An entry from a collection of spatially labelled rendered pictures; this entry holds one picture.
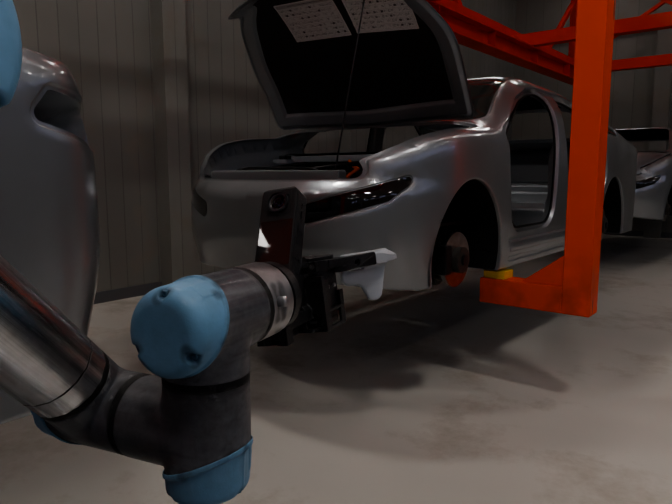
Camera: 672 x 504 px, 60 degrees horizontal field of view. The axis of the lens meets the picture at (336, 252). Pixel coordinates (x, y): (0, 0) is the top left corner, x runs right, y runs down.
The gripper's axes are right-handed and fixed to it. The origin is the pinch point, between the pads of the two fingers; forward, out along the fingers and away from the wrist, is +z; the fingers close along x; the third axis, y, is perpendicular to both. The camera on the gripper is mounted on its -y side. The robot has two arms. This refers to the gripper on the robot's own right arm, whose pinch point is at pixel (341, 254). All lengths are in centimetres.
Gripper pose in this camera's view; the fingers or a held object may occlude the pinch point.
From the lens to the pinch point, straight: 76.6
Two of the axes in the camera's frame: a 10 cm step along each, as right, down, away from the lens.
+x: 9.0, -0.8, -4.2
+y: 1.2, 9.9, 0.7
